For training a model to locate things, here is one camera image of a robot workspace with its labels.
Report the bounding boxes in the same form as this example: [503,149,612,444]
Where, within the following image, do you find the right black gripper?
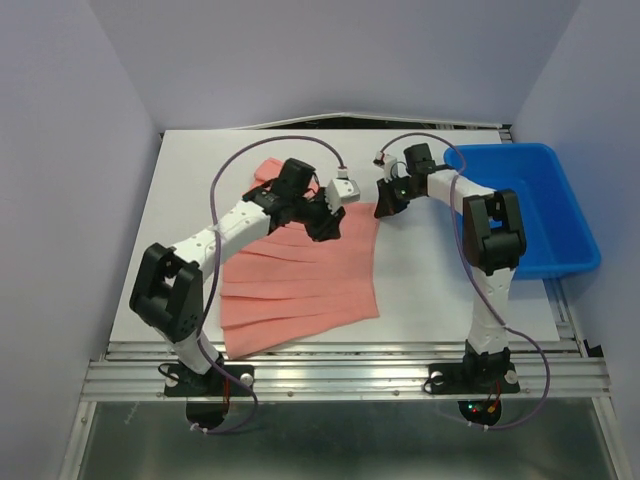
[373,172,422,216]

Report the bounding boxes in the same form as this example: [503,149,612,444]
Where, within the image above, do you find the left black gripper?
[293,189,346,244]

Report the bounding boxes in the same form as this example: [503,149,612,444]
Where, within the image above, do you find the pink pleated skirt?
[219,156,382,360]

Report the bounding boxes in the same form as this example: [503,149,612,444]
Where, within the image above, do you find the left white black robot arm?
[129,159,360,394]

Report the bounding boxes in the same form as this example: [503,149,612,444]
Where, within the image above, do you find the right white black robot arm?
[373,143,527,390]

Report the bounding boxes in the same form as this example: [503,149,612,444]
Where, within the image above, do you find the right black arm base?
[422,345,520,427]

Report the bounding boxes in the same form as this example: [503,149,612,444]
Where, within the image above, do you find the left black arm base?
[157,362,258,435]

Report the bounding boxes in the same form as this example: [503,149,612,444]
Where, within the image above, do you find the blue plastic bin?
[444,143,601,280]

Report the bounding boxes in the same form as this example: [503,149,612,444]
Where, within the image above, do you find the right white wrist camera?
[373,151,398,183]

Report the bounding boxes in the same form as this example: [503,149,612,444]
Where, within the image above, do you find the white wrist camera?
[325,168,361,212]
[373,151,398,183]

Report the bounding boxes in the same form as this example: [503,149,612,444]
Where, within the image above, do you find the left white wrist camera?
[325,168,361,212]

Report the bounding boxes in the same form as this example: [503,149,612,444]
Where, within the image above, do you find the aluminium frame rails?
[81,280,611,403]

